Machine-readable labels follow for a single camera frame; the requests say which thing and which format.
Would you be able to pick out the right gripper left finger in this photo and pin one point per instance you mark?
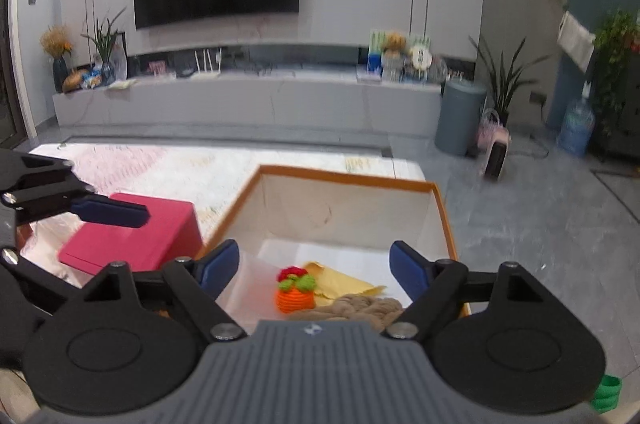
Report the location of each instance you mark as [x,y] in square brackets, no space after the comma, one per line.
[194,286]

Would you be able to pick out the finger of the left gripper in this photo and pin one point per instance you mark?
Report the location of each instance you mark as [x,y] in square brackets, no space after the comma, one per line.
[105,211]

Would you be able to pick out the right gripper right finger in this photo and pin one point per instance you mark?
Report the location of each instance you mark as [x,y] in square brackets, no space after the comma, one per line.
[433,288]

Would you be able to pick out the brown twisted towel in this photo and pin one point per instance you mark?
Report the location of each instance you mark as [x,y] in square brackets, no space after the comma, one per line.
[378,312]

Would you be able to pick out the orange crochet fruit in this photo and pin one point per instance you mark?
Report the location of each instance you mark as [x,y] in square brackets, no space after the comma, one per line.
[295,291]

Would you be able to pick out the yellow snack packet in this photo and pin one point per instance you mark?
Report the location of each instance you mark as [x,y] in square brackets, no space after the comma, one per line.
[332,284]

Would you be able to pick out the red storage cube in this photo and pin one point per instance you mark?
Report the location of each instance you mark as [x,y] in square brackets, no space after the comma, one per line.
[172,231]

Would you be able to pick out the orange cardboard box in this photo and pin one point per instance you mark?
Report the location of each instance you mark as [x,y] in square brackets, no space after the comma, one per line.
[286,216]

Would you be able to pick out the dark vase with dried flowers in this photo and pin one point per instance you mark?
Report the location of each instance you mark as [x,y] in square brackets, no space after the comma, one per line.
[55,41]

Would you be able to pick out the pink space heater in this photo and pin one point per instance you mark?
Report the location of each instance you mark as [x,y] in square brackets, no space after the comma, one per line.
[493,140]

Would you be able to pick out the green plant in glass vase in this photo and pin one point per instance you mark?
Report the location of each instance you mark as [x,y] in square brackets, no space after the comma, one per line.
[104,37]

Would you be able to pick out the grey trash bin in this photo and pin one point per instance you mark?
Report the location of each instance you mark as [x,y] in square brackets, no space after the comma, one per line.
[462,105]

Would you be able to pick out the white wifi router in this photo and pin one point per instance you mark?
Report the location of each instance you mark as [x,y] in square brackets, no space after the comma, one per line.
[207,64]

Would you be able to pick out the blue water jug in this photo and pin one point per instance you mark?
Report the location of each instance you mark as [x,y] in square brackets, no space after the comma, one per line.
[577,124]

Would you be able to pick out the green plastic object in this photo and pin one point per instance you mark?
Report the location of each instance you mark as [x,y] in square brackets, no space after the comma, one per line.
[607,394]

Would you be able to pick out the marble tv console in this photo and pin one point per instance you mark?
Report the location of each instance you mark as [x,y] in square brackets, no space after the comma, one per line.
[328,101]

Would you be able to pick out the potted long-leaf plant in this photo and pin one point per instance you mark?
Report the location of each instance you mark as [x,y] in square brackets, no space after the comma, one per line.
[505,75]

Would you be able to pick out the teddy bear on stand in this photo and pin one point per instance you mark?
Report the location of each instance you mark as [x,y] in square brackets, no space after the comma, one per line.
[393,56]

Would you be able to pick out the dark cabinet with plants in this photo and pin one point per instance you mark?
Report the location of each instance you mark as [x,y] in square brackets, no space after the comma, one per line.
[615,79]

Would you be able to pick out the white hanging cloth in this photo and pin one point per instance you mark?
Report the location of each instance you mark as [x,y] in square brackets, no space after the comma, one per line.
[576,41]

